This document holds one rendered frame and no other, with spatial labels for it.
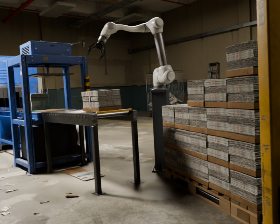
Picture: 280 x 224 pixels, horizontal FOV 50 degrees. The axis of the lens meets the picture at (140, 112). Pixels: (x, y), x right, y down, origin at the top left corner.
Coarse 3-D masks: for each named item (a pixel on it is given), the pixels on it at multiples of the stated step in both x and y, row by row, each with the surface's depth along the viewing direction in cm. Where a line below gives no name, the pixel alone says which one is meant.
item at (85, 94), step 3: (81, 93) 345; (84, 93) 339; (87, 93) 334; (84, 96) 340; (87, 96) 335; (84, 99) 341; (87, 99) 335; (84, 102) 344; (87, 102) 338; (84, 105) 343; (87, 105) 338
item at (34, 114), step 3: (33, 111) 436; (36, 111) 430; (39, 111) 426; (42, 111) 420; (45, 111) 415; (48, 111) 412; (51, 111) 408; (21, 114) 447; (33, 114) 409; (36, 114) 400; (39, 114) 397; (21, 117) 448; (33, 117) 410; (36, 117) 401; (39, 117) 398
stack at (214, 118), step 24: (168, 120) 323; (192, 120) 277; (216, 120) 243; (192, 144) 280; (216, 144) 245; (168, 168) 332; (192, 168) 283; (216, 168) 247; (192, 192) 286; (216, 192) 248
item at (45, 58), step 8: (16, 56) 396; (32, 56) 392; (40, 56) 399; (48, 56) 405; (56, 56) 413; (64, 56) 420; (72, 56) 427; (80, 56) 435; (8, 64) 426; (16, 64) 407; (32, 64) 433; (40, 64) 427; (48, 64) 429; (56, 64) 435; (64, 64) 464; (72, 64) 463
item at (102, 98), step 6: (102, 90) 320; (108, 90) 324; (114, 90) 328; (96, 96) 318; (102, 96) 319; (108, 96) 323; (114, 96) 327; (96, 102) 320; (102, 102) 319; (108, 102) 324; (114, 102) 328; (120, 102) 332
